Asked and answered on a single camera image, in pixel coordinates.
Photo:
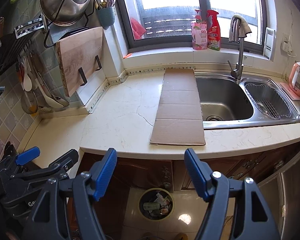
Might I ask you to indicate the metal strainer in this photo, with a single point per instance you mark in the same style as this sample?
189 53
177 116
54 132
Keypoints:
29 102

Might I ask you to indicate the round trash bin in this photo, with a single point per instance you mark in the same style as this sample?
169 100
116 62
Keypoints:
161 196

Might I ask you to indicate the stainless steel sink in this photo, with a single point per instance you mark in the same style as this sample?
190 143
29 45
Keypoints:
253 101

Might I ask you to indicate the white rice paddle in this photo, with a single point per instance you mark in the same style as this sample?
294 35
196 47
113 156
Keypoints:
27 83

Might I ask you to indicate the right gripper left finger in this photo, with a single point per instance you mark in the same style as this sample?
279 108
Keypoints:
88 187

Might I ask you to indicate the pink refill pouch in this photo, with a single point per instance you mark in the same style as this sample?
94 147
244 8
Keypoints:
199 32

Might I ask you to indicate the green drink bottle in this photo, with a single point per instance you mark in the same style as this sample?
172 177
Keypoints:
151 206

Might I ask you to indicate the red spray bottle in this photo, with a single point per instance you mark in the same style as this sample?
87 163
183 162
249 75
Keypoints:
214 32

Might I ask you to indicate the wooden cabinet door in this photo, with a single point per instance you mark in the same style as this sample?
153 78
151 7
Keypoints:
143 174

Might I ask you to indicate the wooden cutting board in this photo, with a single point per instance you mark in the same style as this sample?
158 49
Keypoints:
79 56

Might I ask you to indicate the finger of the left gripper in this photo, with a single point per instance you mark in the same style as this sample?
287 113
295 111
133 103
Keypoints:
19 162
58 166

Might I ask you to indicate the flat brown cardboard sheet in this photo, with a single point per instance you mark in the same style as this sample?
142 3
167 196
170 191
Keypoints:
179 116

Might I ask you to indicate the grey cloth on faucet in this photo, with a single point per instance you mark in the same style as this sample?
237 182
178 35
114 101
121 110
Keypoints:
239 28

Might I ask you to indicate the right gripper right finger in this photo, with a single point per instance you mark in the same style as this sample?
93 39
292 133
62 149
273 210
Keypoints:
213 188

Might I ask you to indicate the teal hanging basket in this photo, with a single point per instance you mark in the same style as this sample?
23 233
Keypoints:
106 17

